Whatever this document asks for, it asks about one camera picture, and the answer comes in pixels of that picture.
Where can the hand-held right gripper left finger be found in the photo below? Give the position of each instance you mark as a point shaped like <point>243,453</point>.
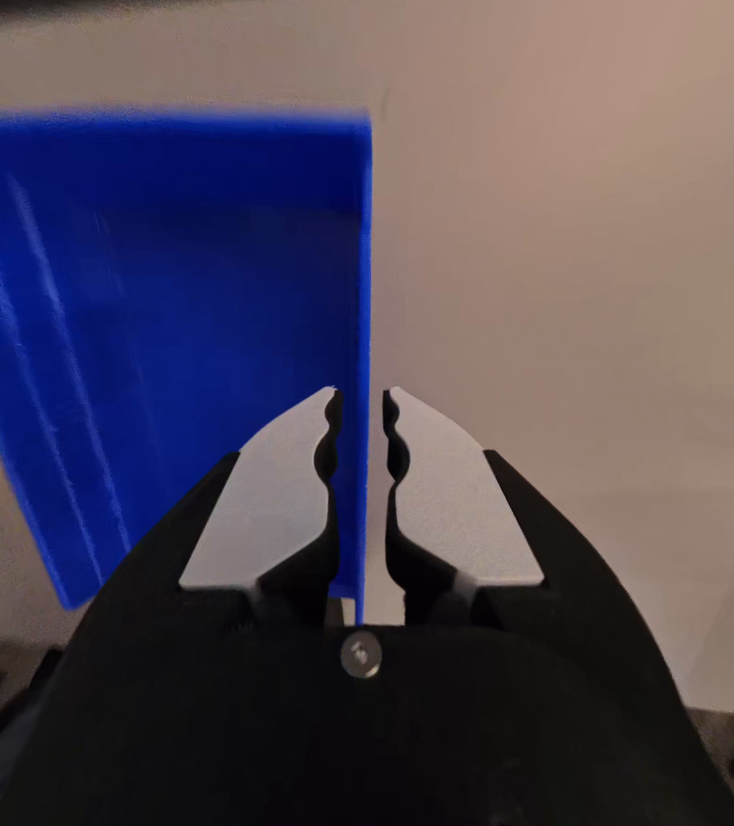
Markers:
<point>263,510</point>

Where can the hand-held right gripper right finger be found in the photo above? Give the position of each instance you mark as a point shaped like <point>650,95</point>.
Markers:
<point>463,516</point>

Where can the blue plastic box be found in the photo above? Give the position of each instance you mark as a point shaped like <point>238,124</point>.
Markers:
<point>180,290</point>

